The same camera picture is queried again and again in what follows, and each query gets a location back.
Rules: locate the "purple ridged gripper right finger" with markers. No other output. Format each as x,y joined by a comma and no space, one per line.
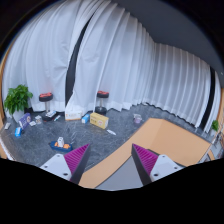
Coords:
150,166

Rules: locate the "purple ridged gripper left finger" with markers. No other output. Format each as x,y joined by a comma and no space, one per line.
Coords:
69,166

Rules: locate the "blue tray with items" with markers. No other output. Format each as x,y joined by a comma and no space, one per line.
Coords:
60,145

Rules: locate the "small blue white box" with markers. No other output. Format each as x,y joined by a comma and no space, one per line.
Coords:
85,118

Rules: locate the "clear plastic cup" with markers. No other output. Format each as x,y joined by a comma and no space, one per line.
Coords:
137,118

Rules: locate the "white box orange label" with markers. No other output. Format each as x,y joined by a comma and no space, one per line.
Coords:
73,115

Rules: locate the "white packet on floor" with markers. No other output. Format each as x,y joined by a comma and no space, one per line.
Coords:
111,132

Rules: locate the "yellow cardboard box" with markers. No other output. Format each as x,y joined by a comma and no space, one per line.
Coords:
99,120

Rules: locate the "right black red stool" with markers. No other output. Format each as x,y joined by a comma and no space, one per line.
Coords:
101,109

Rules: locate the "black red stool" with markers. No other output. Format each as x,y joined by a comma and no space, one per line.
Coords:
101,109
46,98

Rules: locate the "purple box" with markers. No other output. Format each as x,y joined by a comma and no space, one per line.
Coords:
25,120

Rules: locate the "left black red stool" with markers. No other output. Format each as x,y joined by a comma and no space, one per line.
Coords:
46,98

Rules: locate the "small green plant right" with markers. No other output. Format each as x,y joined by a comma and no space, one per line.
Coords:
215,125

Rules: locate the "green potted plant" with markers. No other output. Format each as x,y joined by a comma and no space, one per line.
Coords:
17,101

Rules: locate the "white curtain right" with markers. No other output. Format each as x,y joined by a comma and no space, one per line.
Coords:
117,55

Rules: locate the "white curtain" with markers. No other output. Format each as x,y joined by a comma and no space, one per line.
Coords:
117,55
40,55

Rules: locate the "white curtain left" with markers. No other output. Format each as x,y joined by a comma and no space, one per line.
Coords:
40,55

